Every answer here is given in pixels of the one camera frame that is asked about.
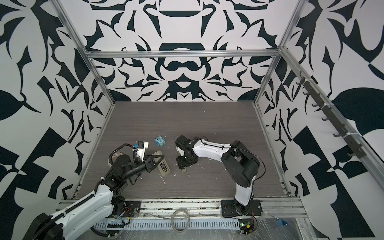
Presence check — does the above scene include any wall hook rail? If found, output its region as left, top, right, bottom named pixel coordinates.
left=297, top=73, right=367, bottom=159

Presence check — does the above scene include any black corrugated cable hose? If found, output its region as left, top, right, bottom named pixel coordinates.
left=29, top=143, right=136, bottom=240

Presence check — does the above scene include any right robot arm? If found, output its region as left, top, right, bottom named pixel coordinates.
left=175, top=135, right=265, bottom=212

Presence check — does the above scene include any coiled grey cable loop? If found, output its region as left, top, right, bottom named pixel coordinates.
left=170, top=208, right=191, bottom=233

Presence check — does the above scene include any blue tape piece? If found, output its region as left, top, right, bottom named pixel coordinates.
left=277, top=219, right=288, bottom=228

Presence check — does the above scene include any white slotted cable duct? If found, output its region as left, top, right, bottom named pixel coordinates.
left=94, top=219, right=239, bottom=231

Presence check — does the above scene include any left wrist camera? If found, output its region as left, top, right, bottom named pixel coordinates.
left=133, top=141, right=149, bottom=162

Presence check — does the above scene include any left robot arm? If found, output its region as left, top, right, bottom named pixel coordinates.
left=24, top=155, right=164, bottom=240

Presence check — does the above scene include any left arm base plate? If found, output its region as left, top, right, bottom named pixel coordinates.
left=113, top=201, right=142, bottom=218

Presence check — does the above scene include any beige tape roll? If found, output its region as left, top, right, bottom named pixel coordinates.
left=107, top=152, right=123, bottom=167

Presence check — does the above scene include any white remote control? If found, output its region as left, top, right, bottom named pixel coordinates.
left=153, top=151, right=171, bottom=177

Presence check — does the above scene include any blue owl toy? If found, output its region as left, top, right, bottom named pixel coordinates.
left=155, top=136, right=166, bottom=147

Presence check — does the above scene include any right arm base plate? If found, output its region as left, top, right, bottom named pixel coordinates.
left=221, top=200, right=263, bottom=218

